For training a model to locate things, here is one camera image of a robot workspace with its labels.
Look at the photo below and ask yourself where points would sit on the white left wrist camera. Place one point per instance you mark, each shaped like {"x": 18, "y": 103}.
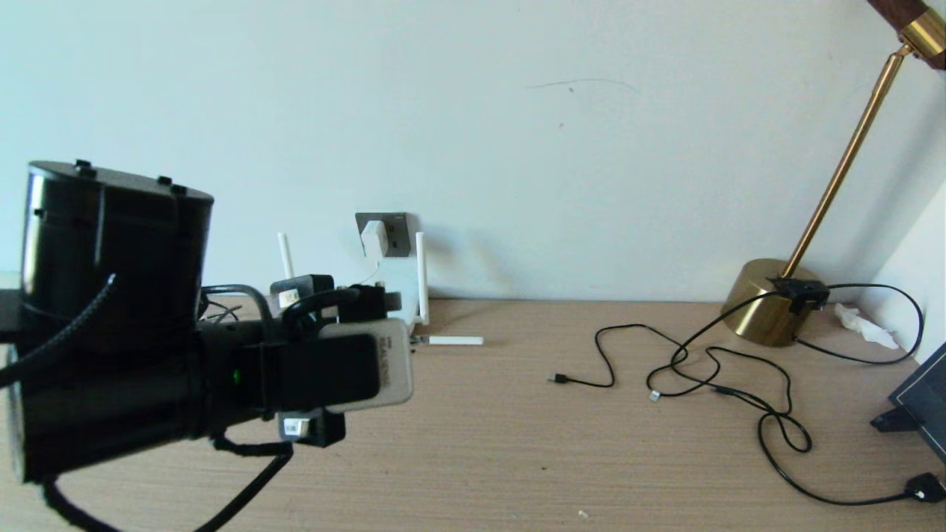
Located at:
{"x": 395, "y": 369}

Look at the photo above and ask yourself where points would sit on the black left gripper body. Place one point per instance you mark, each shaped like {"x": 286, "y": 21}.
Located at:
{"x": 310, "y": 369}

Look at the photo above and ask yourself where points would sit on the white power adapter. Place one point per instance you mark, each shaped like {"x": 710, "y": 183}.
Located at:
{"x": 374, "y": 238}

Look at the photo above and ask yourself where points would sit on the crumpled white tissue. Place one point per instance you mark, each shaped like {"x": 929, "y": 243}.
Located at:
{"x": 861, "y": 324}

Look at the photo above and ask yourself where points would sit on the dark blue box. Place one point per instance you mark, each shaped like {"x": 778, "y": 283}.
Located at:
{"x": 924, "y": 395}

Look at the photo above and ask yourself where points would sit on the brass desk lamp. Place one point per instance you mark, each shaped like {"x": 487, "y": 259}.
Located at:
{"x": 765, "y": 303}

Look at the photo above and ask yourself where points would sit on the white router with antennas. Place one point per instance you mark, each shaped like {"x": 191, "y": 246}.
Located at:
{"x": 399, "y": 295}

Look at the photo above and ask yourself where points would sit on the grey wall socket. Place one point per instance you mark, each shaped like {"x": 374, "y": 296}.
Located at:
{"x": 399, "y": 235}

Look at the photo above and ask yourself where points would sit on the black clip on lamp base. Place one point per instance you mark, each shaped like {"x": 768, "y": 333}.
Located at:
{"x": 802, "y": 294}

